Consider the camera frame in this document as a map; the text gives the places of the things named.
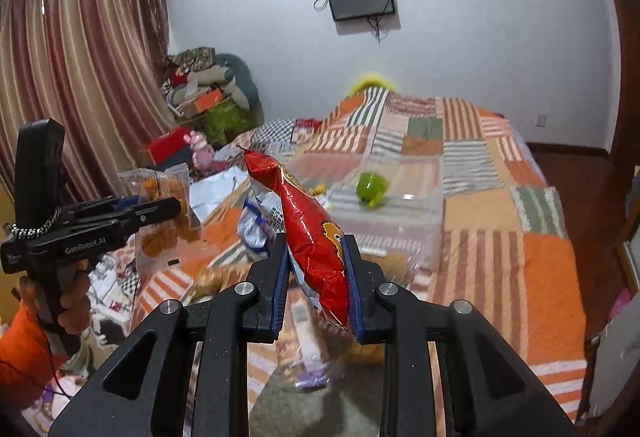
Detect red snack bag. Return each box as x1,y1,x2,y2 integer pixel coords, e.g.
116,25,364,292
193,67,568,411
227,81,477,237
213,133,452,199
236,144,352,333

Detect orange patchwork blanket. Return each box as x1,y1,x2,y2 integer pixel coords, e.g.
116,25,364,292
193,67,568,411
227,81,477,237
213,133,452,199
135,87,588,423

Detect blue white snack packet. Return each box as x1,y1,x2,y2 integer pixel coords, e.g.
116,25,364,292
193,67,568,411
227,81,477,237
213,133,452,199
236,194,283,254

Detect striped pink curtain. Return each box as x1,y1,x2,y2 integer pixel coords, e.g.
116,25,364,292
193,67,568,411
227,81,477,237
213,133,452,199
0,0,173,205

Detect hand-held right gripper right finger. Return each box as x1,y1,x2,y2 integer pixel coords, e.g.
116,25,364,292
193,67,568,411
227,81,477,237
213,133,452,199
341,233,581,437

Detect pink toy figure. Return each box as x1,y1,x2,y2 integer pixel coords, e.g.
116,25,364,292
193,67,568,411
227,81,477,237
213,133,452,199
184,130,217,169

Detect checkered cloth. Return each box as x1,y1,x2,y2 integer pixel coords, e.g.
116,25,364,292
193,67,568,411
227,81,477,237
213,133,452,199
239,117,302,154

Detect person's left forearm orange sleeve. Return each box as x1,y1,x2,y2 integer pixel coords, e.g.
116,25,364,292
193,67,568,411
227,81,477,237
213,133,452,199
0,302,71,413

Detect green cup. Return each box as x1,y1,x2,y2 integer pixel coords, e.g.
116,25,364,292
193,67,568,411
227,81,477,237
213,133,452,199
356,172,389,207

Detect person's left hand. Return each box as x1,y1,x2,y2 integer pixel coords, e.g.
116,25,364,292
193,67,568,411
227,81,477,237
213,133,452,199
19,262,92,344

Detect red flat box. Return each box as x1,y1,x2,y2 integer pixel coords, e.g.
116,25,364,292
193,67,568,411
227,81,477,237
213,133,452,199
139,127,195,169

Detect clear plastic storage box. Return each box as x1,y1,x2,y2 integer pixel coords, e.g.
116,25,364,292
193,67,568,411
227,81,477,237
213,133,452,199
324,156,447,280

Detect clear packet with purple print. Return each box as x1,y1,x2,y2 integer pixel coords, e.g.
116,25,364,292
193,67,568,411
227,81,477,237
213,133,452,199
274,284,353,390

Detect orange cardboard box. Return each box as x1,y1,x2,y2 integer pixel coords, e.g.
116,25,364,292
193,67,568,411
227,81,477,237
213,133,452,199
176,90,224,119

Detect pink slipper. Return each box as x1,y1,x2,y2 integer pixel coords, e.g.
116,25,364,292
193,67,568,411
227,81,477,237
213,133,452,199
606,286,634,324

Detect patterned dark cushion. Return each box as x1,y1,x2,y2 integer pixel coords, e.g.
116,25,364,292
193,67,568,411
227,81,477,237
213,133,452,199
171,47,217,74

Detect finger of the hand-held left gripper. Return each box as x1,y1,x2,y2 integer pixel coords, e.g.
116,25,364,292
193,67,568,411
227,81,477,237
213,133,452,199
74,196,147,217
117,197,182,234

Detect white paper bag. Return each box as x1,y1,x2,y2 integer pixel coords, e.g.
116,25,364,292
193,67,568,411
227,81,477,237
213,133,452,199
189,166,252,224

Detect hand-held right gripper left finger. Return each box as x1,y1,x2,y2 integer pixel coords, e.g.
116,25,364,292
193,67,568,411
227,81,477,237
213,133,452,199
47,233,291,437

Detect clear bag of fried snacks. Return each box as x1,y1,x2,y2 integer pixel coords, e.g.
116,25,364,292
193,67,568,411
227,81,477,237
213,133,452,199
116,164,195,270

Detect yellow round object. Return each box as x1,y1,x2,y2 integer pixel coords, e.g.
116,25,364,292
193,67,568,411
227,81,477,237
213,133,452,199
347,72,397,96

